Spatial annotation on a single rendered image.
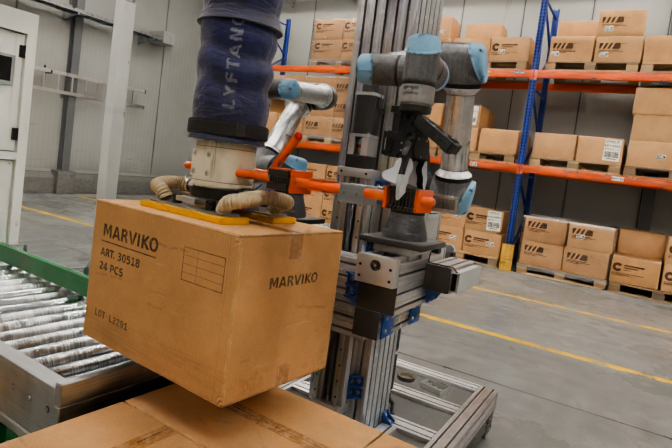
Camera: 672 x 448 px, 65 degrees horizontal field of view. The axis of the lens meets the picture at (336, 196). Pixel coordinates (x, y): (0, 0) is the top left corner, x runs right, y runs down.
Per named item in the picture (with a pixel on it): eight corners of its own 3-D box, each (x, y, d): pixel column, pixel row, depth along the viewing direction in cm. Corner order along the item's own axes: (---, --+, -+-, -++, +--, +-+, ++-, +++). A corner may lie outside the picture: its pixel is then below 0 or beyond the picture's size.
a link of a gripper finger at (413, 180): (406, 194, 126) (404, 157, 123) (428, 197, 122) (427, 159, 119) (399, 198, 124) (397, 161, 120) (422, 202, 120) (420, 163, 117)
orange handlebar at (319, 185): (157, 166, 164) (158, 154, 164) (229, 172, 189) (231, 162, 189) (426, 211, 111) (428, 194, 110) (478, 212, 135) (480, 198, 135)
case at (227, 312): (82, 333, 155) (96, 198, 153) (191, 313, 187) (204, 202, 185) (221, 409, 120) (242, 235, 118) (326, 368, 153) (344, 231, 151)
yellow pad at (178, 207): (139, 205, 150) (141, 188, 150) (168, 206, 158) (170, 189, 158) (220, 225, 130) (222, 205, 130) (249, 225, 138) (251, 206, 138)
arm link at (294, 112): (265, 172, 198) (321, 76, 226) (233, 168, 204) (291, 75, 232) (276, 192, 207) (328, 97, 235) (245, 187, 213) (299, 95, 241)
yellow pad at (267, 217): (192, 206, 165) (194, 191, 165) (217, 207, 174) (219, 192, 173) (272, 224, 146) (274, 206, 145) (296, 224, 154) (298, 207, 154)
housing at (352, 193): (336, 200, 124) (339, 181, 123) (352, 201, 129) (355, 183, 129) (361, 205, 120) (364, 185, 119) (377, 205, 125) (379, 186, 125)
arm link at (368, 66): (410, 39, 170) (354, 45, 127) (444, 40, 166) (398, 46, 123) (408, 76, 174) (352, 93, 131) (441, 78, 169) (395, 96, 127)
